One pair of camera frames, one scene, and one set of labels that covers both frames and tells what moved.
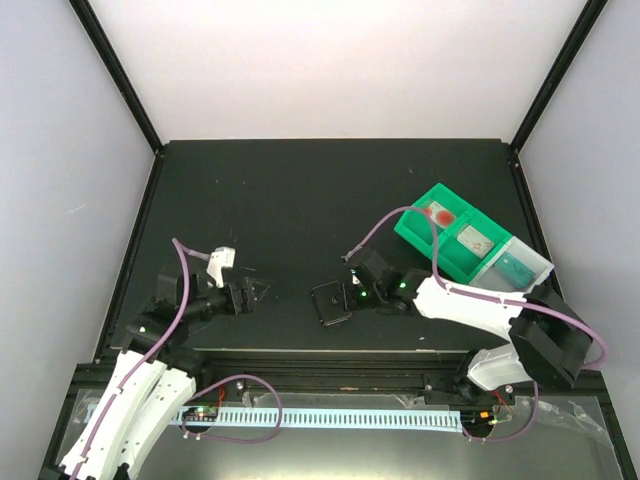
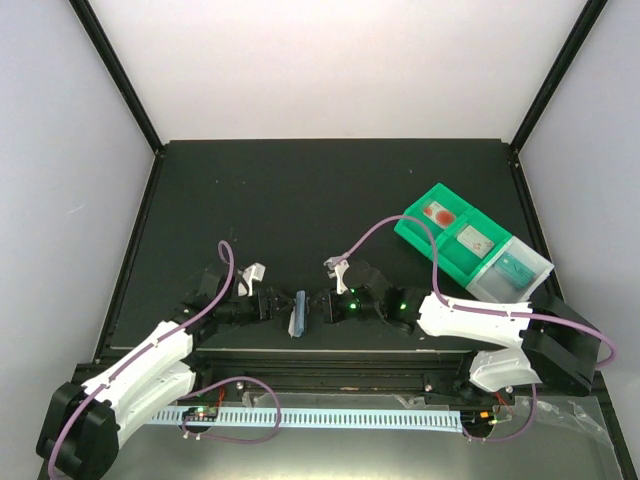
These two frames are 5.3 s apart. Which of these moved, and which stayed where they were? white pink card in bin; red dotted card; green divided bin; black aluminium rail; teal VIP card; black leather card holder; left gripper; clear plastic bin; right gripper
Moved: left gripper; right gripper; black leather card holder
Stayed: clear plastic bin; green divided bin; teal VIP card; black aluminium rail; red dotted card; white pink card in bin
